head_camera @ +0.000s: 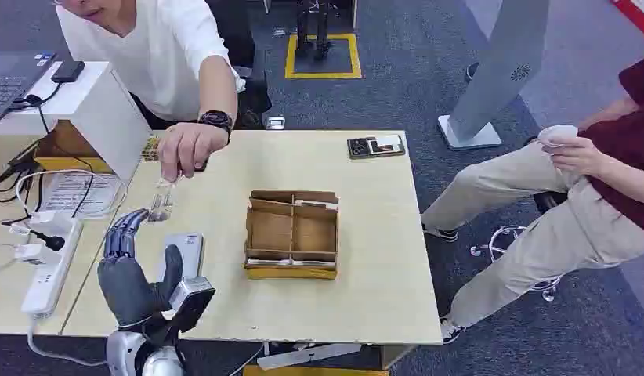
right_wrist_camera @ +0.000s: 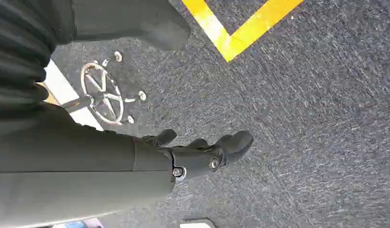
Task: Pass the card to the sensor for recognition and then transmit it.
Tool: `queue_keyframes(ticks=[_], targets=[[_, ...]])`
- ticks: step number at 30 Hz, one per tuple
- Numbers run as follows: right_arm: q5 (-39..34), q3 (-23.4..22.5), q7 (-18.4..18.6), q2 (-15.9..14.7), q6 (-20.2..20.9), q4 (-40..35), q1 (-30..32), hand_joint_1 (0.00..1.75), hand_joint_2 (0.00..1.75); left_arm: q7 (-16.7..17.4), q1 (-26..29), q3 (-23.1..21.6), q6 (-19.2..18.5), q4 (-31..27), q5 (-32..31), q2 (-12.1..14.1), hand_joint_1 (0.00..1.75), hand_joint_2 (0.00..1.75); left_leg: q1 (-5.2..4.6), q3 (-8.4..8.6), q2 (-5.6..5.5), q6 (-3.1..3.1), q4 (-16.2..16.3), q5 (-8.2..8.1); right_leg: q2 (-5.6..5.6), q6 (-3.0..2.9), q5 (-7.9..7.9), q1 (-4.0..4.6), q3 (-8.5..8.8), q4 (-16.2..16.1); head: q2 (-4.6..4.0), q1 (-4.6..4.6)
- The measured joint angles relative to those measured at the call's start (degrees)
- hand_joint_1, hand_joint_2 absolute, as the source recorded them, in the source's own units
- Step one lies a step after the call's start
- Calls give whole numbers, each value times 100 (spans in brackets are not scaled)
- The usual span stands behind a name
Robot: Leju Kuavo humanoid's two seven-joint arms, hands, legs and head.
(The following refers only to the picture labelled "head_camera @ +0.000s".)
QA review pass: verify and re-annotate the seated person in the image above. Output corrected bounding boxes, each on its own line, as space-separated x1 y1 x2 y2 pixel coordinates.
420 52 644 345

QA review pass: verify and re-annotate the black plug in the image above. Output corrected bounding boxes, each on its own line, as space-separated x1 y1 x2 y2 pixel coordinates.
30 230 67 253

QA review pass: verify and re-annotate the black cable bundle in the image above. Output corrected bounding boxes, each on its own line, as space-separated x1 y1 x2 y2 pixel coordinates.
0 139 45 204

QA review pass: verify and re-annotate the white cup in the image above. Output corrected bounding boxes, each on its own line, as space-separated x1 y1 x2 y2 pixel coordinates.
537 124 580 150

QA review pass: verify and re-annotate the white bar under desk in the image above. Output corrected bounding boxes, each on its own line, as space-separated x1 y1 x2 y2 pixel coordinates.
255 342 364 371

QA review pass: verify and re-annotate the white power strip cord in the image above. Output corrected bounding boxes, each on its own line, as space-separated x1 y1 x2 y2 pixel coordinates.
25 313 109 368

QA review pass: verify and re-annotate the white charger block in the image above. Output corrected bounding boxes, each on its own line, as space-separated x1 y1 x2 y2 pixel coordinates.
27 210 74 236

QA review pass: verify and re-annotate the black robot stand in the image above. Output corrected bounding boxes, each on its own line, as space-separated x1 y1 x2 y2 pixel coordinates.
295 0 335 59

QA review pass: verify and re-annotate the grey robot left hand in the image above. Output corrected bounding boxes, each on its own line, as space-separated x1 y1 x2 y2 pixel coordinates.
97 208 184 329

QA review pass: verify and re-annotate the chrome office chair base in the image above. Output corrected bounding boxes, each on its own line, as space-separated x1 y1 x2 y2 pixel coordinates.
469 225 563 303

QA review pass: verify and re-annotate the black phone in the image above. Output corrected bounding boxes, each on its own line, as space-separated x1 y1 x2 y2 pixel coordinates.
346 135 407 161

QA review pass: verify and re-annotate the card stack in box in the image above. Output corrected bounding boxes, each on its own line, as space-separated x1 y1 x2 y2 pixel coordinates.
246 258 337 269
294 199 339 212

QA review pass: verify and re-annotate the black laptop cable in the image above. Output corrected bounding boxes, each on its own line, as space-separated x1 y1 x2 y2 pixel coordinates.
10 81 63 137

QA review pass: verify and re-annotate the grey laptop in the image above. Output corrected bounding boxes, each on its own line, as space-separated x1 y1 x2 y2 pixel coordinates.
0 50 57 124

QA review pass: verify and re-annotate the small patterned card pack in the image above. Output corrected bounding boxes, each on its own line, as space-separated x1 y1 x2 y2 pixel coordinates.
141 136 163 163

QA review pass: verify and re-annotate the card with dark print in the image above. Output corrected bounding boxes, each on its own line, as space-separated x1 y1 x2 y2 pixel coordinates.
367 135 406 156

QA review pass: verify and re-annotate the seated person's hand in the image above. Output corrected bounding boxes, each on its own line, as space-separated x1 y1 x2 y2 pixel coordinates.
541 136 609 178

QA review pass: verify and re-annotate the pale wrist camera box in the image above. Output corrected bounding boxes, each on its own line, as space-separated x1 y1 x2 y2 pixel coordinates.
168 276 217 334

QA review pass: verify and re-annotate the wooden card box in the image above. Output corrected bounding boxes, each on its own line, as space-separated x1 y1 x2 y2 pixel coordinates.
243 189 340 282

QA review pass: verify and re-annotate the white cable loop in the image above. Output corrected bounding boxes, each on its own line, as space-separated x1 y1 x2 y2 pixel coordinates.
14 168 129 220

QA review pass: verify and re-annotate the clear sleeved card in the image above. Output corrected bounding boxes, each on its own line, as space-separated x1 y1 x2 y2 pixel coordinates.
147 175 184 225

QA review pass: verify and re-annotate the printed paper sheet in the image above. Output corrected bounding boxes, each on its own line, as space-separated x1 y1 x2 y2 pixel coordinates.
37 172 121 219

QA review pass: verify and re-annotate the grey floor stand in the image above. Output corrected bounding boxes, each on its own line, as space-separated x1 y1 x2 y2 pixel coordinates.
437 0 552 152

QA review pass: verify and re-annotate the person's left hand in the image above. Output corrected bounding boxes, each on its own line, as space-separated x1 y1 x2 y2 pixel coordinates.
157 122 231 183

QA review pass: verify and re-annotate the black power adapter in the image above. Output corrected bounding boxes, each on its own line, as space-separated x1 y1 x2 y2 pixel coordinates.
50 60 86 85

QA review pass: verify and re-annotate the white power strip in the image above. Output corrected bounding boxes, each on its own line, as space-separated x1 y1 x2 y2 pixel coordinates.
20 216 85 319

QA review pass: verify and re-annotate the white desk riser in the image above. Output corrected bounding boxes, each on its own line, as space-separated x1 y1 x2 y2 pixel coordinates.
0 60 153 181

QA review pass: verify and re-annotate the black wristwatch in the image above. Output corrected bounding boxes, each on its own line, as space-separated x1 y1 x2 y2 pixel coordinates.
197 109 235 145

